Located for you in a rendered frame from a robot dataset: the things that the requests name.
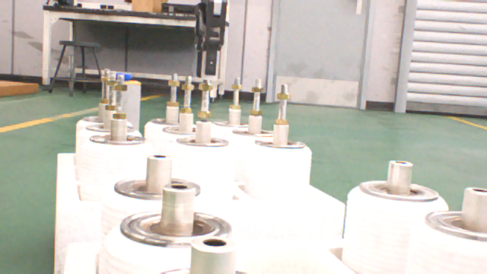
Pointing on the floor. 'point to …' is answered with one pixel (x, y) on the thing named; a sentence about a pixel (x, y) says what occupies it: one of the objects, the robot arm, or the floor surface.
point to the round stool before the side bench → (75, 65)
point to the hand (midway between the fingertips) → (206, 69)
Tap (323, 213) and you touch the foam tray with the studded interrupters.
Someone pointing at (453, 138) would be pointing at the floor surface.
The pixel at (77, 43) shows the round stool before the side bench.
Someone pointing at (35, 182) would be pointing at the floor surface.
